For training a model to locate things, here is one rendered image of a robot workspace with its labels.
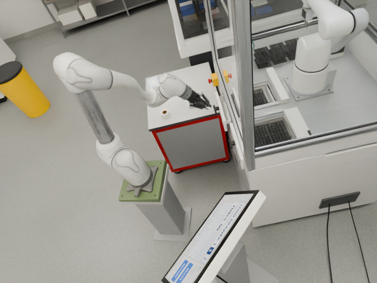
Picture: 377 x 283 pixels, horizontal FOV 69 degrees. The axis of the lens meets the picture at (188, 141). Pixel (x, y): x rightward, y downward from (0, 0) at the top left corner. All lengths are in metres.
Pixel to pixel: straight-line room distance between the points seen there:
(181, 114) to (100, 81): 0.95
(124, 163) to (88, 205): 1.40
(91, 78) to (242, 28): 0.69
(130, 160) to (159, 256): 1.10
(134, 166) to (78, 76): 0.60
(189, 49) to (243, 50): 1.60
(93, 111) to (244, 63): 0.88
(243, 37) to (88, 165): 2.56
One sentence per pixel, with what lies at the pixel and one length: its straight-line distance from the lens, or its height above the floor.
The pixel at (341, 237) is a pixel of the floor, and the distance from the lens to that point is 2.47.
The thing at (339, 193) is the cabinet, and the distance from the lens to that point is 2.19.
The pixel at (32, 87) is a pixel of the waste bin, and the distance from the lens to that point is 4.04.
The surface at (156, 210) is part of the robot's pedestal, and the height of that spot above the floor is 0.53.
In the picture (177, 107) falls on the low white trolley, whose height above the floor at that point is 0.76.
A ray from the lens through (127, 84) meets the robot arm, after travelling 1.44.
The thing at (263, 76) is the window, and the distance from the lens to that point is 1.09.
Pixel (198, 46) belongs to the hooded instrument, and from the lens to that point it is 2.54.
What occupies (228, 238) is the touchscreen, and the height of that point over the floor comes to 1.20.
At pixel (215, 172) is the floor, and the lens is 2.66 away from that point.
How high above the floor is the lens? 2.27
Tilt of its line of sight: 51 degrees down
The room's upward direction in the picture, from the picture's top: 19 degrees counter-clockwise
